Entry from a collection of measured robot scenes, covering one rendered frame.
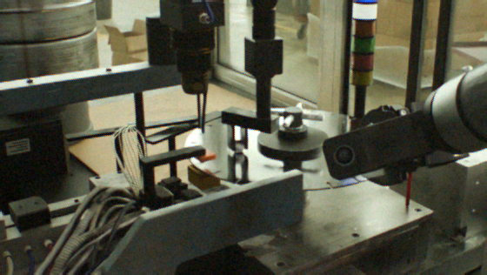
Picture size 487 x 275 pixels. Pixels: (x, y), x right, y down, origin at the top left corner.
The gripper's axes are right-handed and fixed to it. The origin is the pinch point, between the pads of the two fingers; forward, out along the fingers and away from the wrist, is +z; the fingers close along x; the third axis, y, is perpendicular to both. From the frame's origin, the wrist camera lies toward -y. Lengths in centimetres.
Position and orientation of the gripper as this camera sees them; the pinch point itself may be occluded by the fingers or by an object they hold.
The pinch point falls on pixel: (351, 161)
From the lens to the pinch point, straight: 79.2
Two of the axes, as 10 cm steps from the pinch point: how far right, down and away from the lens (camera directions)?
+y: 9.0, -1.3, 4.2
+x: -2.2, -9.6, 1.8
